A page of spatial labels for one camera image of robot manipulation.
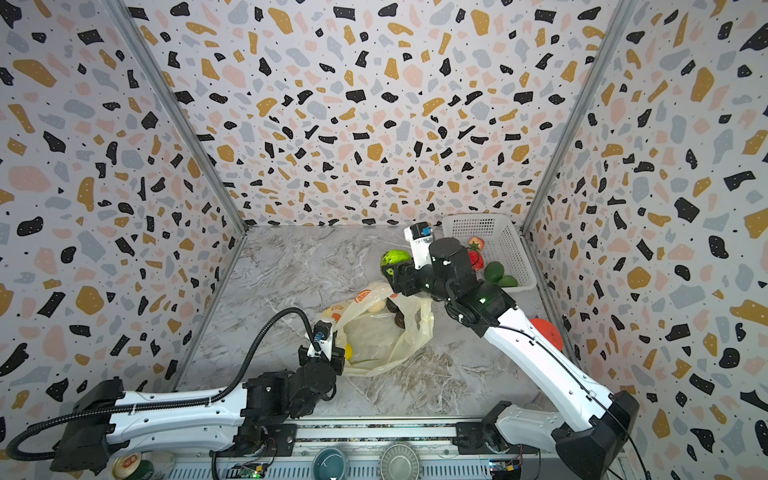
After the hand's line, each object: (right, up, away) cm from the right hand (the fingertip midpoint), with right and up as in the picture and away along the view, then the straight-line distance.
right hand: (390, 260), depth 67 cm
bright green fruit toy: (+1, +1, -1) cm, 2 cm away
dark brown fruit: (+2, -18, +24) cm, 30 cm away
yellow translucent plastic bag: (-5, -22, +28) cm, 36 cm away
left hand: (-13, -17, +7) cm, 23 cm away
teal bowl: (-14, -48, +3) cm, 50 cm away
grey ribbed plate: (+2, -48, +4) cm, 48 cm away
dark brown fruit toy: (-1, -15, +25) cm, 29 cm away
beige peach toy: (-5, -16, +30) cm, 35 cm away
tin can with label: (-53, -42, -6) cm, 68 cm away
